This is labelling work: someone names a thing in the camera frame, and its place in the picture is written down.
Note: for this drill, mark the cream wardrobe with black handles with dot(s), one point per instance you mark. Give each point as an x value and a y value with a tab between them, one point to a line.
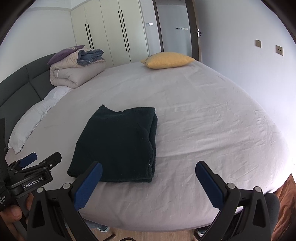
126	31

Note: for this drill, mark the white pillow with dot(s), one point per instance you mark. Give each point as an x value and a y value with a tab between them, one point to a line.
32	117

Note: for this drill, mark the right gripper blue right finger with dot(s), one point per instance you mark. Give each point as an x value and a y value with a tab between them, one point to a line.
219	193

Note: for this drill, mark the white bed sheet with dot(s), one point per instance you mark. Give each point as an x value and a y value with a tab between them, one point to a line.
202	115

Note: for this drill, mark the brown patterned curtain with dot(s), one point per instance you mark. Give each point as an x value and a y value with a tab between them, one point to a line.
285	227

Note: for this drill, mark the black door handle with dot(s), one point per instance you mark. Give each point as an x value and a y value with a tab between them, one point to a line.
198	33

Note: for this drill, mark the dark brown door frame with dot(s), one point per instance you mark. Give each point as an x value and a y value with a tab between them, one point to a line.
177	20

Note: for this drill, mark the purple cushion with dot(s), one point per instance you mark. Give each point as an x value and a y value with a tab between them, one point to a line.
64	53

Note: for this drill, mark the yellow pillow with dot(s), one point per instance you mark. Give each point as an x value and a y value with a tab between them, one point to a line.
164	60

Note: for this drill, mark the wall switch plate near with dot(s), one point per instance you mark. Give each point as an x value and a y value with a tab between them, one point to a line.
279	50

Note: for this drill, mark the person's left hand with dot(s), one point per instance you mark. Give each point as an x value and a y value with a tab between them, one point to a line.
14	213

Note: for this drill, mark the blue grey folded blanket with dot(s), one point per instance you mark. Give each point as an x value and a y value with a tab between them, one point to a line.
88	57

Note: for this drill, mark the folded beige duvet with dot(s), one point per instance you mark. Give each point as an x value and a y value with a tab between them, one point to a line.
68	73

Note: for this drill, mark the wall switch plate far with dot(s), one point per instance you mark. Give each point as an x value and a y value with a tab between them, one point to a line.
258	43

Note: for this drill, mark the dark green upholstered headboard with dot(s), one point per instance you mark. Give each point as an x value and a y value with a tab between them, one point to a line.
22	89

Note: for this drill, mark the wall switch plate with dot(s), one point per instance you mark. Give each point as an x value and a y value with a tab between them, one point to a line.
258	43
279	50

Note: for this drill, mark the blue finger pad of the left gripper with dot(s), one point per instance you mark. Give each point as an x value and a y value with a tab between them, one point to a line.
27	160

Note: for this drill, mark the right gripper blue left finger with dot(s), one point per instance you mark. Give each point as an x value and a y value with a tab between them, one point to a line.
81	189

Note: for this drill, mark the dark green knit sweater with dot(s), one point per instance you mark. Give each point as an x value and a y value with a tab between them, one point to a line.
123	142

